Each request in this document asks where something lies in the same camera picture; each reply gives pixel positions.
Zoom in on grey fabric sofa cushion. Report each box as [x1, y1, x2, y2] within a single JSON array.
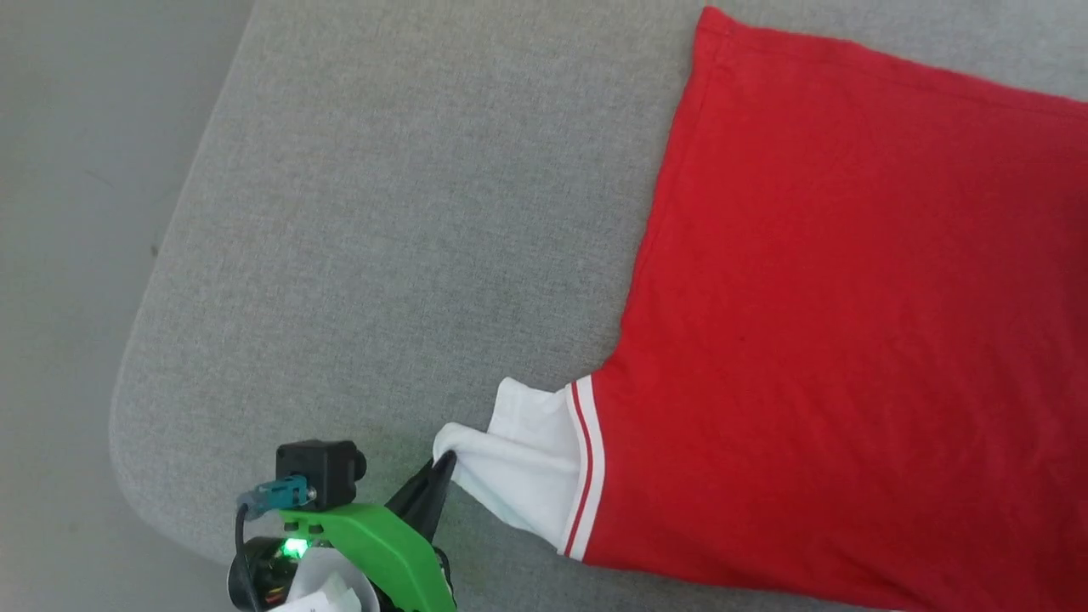
[[109, 0, 1088, 612]]

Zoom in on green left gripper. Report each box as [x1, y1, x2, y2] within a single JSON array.
[[280, 451, 458, 612]]

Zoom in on black cable with teal connector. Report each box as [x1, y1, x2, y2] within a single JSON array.
[[235, 476, 311, 612]]

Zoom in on red shirt with white sleeves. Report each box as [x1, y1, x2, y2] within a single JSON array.
[[432, 6, 1088, 612]]

